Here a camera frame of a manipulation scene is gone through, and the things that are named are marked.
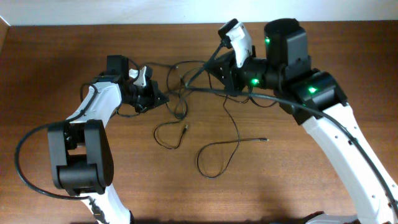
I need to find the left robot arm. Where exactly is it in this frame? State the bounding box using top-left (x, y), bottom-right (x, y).
top-left (47, 55), bottom-right (169, 223)

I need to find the thin black cable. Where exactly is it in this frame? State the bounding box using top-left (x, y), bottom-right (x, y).
top-left (180, 68), bottom-right (270, 179)

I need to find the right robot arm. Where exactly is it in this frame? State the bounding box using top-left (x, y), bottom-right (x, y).
top-left (206, 19), bottom-right (397, 223)

